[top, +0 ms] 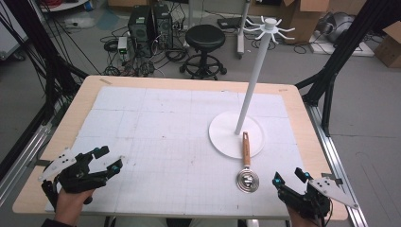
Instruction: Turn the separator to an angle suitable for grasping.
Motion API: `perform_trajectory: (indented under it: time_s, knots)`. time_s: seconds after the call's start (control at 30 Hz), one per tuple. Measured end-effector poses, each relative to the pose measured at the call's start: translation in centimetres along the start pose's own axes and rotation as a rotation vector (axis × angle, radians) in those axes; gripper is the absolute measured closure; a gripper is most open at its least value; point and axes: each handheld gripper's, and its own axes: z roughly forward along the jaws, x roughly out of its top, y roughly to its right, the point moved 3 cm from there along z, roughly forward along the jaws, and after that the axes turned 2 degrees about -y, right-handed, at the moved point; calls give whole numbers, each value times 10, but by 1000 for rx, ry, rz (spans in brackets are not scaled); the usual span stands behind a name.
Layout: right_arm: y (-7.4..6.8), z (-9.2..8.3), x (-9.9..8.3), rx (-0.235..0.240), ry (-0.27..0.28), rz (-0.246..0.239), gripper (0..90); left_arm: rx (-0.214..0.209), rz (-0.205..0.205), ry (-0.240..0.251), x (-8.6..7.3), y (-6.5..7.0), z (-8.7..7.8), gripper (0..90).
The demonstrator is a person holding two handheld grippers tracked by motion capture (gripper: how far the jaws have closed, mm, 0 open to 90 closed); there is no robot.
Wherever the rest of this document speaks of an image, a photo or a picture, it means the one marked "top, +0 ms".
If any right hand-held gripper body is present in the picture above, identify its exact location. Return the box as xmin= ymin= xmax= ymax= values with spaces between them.
xmin=278 ymin=177 xmax=360 ymax=220

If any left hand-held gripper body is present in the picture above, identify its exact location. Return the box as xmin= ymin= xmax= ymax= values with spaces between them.
xmin=38 ymin=147 xmax=109 ymax=210

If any wooden handled metal strainer ladle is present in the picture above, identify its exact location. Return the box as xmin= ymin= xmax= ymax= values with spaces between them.
xmin=235 ymin=131 xmax=261 ymax=194

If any white utensil rack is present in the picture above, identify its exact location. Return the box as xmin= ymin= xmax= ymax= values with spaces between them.
xmin=208 ymin=17 xmax=296 ymax=160

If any person's left hand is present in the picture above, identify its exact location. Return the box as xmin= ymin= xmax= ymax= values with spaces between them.
xmin=53 ymin=187 xmax=96 ymax=227

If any person's right hand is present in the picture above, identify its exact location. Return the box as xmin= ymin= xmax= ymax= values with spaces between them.
xmin=285 ymin=202 xmax=325 ymax=227

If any white grid mat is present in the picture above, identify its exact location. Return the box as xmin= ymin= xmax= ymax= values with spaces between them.
xmin=44 ymin=86 xmax=306 ymax=220

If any small silver electronic box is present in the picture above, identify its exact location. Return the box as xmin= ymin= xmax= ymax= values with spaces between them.
xmin=117 ymin=36 xmax=129 ymax=61

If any black computer tower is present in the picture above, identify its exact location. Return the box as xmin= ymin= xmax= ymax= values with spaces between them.
xmin=152 ymin=3 xmax=174 ymax=50
xmin=128 ymin=5 xmax=153 ymax=58

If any black round stool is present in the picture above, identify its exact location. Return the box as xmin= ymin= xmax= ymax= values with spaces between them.
xmin=179 ymin=24 xmax=228 ymax=80

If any grey round device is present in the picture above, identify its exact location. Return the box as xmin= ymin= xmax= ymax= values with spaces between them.
xmin=316 ymin=11 xmax=356 ymax=44

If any cardboard box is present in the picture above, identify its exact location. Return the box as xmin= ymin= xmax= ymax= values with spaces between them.
xmin=280 ymin=0 xmax=331 ymax=44
xmin=374 ymin=21 xmax=401 ymax=69

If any white metal stand leg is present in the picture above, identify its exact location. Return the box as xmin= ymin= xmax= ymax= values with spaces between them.
xmin=236 ymin=0 xmax=252 ymax=60

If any aluminium rail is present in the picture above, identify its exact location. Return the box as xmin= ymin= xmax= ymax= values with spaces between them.
xmin=0 ymin=124 xmax=53 ymax=207
xmin=305 ymin=103 xmax=369 ymax=227

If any black metal frame stand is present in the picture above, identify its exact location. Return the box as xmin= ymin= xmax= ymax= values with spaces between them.
xmin=0 ymin=0 xmax=89 ymax=181
xmin=295 ymin=0 xmax=401 ymax=137

